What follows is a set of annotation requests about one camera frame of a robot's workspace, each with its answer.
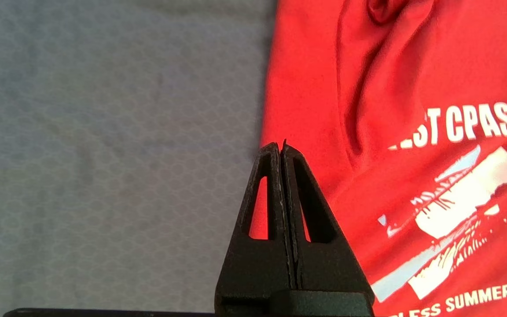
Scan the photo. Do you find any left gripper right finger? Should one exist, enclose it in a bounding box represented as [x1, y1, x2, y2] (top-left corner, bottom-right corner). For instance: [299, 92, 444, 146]
[281, 139, 375, 316]

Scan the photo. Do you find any red T-shirt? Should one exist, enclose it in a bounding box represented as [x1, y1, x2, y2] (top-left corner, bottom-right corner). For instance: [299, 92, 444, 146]
[249, 0, 507, 317]

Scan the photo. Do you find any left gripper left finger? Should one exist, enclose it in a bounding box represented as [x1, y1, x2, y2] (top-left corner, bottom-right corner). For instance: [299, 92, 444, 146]
[215, 142, 297, 315]

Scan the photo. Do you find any blue-grey bed sheet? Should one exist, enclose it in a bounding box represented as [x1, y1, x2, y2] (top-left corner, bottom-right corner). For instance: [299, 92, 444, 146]
[0, 0, 278, 314]

